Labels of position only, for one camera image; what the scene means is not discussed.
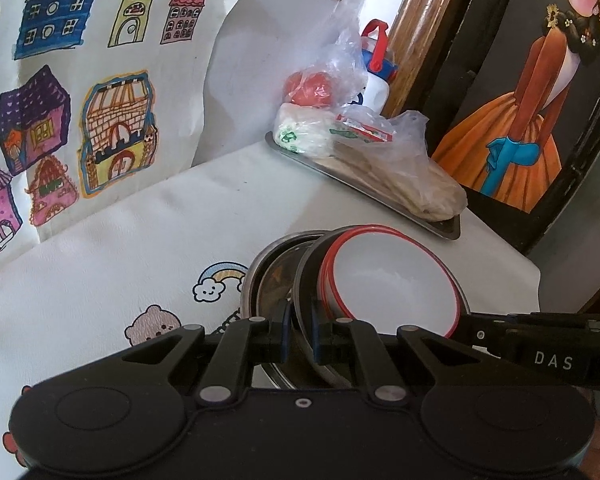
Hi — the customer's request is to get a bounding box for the colourful houses drawing poster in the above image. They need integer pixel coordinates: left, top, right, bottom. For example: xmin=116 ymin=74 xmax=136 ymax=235
xmin=0 ymin=0 xmax=239 ymax=269

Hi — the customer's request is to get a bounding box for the white packaged food block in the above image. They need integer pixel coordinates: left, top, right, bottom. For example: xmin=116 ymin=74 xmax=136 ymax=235
xmin=273 ymin=103 xmax=336 ymax=158

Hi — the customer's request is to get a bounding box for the shallow steel plate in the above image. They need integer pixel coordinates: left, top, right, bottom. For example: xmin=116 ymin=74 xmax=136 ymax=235
xmin=240 ymin=231 xmax=330 ymax=389

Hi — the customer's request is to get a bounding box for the plastic bag of flatbread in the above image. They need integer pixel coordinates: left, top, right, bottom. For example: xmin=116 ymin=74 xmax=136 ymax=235
xmin=327 ymin=105 xmax=468 ymax=221

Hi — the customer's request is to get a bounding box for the white bowl red rim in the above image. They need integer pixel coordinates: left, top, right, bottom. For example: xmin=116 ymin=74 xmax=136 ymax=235
xmin=330 ymin=224 xmax=466 ymax=337
xmin=317 ymin=228 xmax=352 ymax=320

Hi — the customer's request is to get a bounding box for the white mug red handle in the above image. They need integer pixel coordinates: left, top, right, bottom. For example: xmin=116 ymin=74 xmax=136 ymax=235
xmin=352 ymin=20 xmax=398 ymax=114

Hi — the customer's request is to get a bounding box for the red tomato in bag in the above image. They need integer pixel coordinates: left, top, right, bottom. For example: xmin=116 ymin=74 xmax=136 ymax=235
xmin=284 ymin=72 xmax=332 ymax=108

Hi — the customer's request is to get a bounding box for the painting of orange dress woman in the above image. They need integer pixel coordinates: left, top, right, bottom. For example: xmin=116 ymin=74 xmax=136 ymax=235
xmin=422 ymin=0 xmax=600 ymax=252

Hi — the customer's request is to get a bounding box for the large steel bowl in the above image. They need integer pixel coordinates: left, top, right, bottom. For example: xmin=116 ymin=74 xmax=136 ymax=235
xmin=290 ymin=226 xmax=472 ymax=391

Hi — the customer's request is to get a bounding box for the white printed cartoon tablecloth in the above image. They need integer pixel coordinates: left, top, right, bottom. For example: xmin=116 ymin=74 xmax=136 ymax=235
xmin=0 ymin=143 xmax=541 ymax=479

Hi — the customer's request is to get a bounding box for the brown wooden post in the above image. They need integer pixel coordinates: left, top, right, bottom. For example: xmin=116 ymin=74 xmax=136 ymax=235
xmin=382 ymin=0 xmax=462 ymax=117

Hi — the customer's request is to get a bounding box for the steel rectangular tray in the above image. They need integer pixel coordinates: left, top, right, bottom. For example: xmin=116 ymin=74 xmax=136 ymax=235
xmin=264 ymin=131 xmax=460 ymax=240

